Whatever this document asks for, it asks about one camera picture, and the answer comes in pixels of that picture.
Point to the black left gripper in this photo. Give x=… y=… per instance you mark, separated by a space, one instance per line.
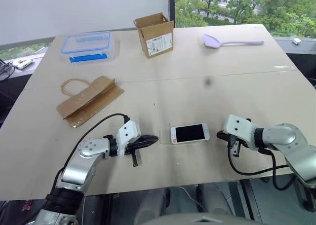
x=134 y=157

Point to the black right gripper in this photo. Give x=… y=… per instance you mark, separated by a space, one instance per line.
x=235 y=147

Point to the clear phone case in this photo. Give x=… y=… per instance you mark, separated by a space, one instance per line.
x=164 y=136

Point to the white smartphone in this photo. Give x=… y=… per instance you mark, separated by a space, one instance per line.
x=190 y=133

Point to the brown paper bag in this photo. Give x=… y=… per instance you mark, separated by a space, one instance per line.
x=91 y=99

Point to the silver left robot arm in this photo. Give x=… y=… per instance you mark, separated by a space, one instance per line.
x=84 y=161

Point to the black table leg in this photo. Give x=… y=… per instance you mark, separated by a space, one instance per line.
x=250 y=200
x=109 y=210

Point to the grey rounded robot body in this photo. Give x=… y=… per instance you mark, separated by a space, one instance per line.
x=197 y=220

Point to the lilac plastic spoon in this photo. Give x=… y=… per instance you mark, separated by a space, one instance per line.
x=211 y=41

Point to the open cardboard box with label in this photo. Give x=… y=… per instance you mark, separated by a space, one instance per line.
x=155 y=37

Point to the clear container with blue lid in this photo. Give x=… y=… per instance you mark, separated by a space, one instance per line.
x=86 y=42

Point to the small white box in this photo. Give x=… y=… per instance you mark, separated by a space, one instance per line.
x=296 y=40

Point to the white roller blind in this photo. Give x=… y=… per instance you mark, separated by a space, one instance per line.
x=84 y=9

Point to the white power strip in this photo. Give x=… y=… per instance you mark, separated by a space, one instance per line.
x=22 y=63

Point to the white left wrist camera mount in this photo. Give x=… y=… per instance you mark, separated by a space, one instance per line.
x=127 y=132

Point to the dark window frame post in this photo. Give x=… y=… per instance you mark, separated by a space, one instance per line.
x=172 y=6

